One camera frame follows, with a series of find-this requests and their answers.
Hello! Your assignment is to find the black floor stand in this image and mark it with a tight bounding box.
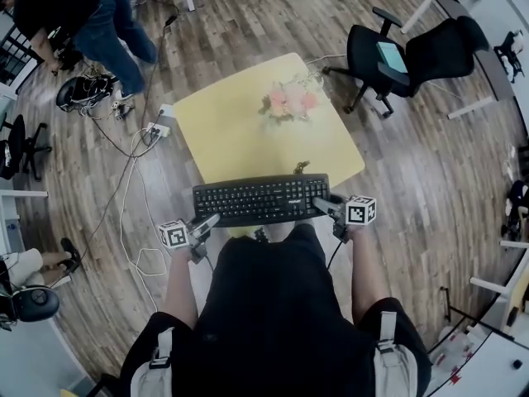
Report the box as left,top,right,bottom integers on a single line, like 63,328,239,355
440,286,476,326

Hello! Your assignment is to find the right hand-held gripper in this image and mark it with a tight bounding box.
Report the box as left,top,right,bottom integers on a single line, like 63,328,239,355
312,194,379,243

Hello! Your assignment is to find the person's black shirt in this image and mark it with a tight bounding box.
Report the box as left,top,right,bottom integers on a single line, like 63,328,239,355
119,223,433,397

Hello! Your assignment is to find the white floor cable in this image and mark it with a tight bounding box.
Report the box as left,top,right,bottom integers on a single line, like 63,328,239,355
119,128,170,313

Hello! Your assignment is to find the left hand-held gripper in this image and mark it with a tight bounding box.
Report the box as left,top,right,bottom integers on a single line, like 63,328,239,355
158,213,222,264

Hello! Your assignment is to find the black metal rack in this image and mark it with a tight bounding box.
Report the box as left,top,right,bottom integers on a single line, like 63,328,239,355
0,25,42,84

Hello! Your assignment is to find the black bag with cables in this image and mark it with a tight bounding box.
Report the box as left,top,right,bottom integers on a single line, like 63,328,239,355
55,74,119,113

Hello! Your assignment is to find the beige shoulder strap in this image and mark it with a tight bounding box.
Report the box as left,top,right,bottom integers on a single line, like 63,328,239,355
136,327,174,397
374,310,418,397

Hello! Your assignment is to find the white vase with pink flowers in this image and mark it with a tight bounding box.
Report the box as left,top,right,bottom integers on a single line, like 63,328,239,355
258,72,323,130

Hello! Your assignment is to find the person's right forearm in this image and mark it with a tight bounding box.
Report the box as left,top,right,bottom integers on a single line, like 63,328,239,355
346,224,392,326

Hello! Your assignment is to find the black keyboard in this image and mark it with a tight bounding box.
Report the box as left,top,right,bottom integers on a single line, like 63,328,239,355
192,173,331,228

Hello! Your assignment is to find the yellow table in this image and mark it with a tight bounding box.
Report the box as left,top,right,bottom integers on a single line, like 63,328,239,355
172,52,366,238

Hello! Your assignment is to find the teal book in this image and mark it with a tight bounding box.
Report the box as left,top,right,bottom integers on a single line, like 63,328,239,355
375,41,408,74

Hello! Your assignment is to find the person's left forearm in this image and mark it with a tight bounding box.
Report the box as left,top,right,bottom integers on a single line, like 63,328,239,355
160,246,199,328

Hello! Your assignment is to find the dark desk with white legs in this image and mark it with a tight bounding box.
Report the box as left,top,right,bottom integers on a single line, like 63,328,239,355
400,0,517,119

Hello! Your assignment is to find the yellow wooden chair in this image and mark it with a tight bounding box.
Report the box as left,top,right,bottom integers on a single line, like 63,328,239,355
60,372,121,397

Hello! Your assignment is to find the black office chair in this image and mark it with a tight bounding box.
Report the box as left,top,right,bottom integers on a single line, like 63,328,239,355
322,6,491,119

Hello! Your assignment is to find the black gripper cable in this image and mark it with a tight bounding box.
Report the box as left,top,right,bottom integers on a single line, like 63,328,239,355
326,240,344,270

